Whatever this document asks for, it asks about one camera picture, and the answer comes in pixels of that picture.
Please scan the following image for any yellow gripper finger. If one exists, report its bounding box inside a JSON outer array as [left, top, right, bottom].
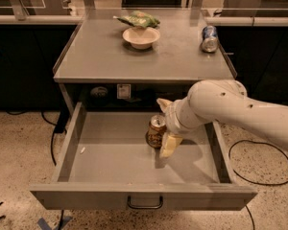
[[156, 98, 172, 113], [159, 132, 183, 158]]

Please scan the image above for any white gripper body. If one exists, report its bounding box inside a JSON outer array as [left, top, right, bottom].
[[164, 100, 196, 135]]

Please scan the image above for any orange soda can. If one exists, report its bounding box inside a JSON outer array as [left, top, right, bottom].
[[146, 115, 166, 149]]

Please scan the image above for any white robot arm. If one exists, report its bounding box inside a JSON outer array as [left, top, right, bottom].
[[157, 80, 288, 158]]

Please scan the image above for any grey open drawer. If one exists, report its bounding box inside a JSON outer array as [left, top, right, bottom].
[[30, 103, 256, 211]]

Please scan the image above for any grey cabinet counter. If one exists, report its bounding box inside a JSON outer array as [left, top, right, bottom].
[[52, 7, 238, 117]]

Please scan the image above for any blue soda can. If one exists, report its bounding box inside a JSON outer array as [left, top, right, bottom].
[[201, 25, 218, 53]]

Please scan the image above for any white label sticker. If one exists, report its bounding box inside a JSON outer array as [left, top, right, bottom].
[[117, 84, 132, 100]]

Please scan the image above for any white bowl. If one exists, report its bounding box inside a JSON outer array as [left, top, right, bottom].
[[123, 27, 160, 50]]

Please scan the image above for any green chip bag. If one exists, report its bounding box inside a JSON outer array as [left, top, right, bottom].
[[114, 11, 160, 28]]

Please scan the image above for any blue floor tape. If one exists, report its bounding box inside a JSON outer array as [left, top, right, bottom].
[[36, 215, 73, 230]]

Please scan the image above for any black drawer handle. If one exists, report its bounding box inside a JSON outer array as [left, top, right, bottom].
[[127, 195, 163, 210]]

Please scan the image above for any black floor cable right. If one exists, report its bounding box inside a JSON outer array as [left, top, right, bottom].
[[228, 139, 288, 230]]

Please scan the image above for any black floor cable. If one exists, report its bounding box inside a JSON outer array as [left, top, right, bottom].
[[6, 110, 68, 167], [228, 139, 288, 230]]

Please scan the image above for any black floor cable left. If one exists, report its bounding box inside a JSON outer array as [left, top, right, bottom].
[[6, 110, 68, 167]]

